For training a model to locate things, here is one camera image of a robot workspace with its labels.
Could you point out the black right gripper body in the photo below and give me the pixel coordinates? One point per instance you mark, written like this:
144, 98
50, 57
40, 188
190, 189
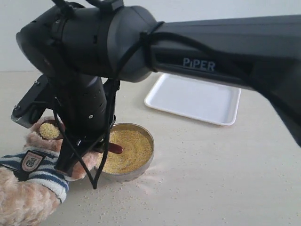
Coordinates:
86, 107

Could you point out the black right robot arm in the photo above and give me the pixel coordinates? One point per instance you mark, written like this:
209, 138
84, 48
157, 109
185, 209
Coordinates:
84, 53

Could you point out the white rectangular foam tray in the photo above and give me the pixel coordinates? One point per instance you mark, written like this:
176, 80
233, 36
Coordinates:
199, 100

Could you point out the steel bowl of yellow grain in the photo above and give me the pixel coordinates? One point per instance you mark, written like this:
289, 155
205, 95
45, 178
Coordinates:
137, 154

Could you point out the tan plush teddy bear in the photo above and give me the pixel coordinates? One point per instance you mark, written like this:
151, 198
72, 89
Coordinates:
30, 187

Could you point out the dark brown wooden spoon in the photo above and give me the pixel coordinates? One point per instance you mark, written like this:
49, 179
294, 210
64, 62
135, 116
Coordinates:
49, 130

